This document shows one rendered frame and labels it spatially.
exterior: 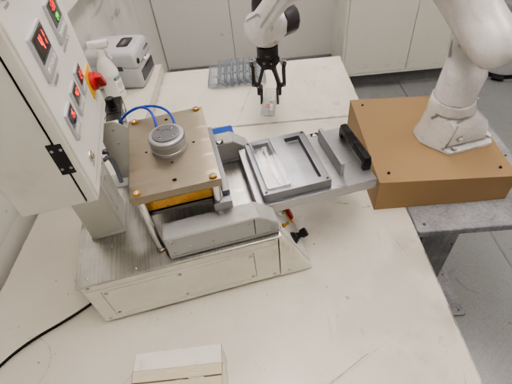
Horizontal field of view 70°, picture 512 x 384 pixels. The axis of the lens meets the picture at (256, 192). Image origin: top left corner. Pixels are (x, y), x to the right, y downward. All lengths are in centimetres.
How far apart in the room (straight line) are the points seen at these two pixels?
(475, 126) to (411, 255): 42
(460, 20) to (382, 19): 199
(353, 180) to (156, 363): 59
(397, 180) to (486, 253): 114
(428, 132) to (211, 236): 73
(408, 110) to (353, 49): 172
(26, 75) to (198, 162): 35
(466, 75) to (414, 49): 207
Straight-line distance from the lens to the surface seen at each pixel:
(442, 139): 121
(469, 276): 205
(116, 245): 92
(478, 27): 101
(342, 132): 101
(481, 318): 195
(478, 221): 122
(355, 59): 306
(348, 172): 93
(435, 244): 161
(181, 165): 77
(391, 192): 111
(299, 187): 86
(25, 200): 72
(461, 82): 112
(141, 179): 77
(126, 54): 170
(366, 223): 112
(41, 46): 65
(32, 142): 64
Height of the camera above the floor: 160
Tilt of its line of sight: 46 degrees down
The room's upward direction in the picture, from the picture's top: 7 degrees counter-clockwise
